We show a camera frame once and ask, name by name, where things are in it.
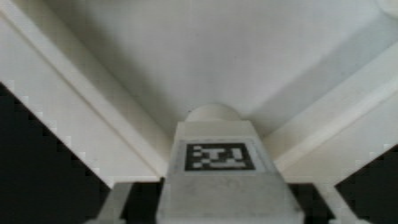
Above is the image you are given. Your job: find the white square table top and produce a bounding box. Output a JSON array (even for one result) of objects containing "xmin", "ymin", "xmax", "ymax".
[{"xmin": 0, "ymin": 0, "xmax": 398, "ymax": 183}]

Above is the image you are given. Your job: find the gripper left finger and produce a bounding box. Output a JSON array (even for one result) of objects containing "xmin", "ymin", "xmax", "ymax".
[{"xmin": 120, "ymin": 180, "xmax": 163, "ymax": 224}]

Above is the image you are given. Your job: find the white leg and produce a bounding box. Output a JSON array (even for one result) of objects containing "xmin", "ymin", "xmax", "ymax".
[{"xmin": 156, "ymin": 104, "xmax": 303, "ymax": 224}]

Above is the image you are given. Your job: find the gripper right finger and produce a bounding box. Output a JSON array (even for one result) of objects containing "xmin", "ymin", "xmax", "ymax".
[{"xmin": 289, "ymin": 183, "xmax": 334, "ymax": 224}]

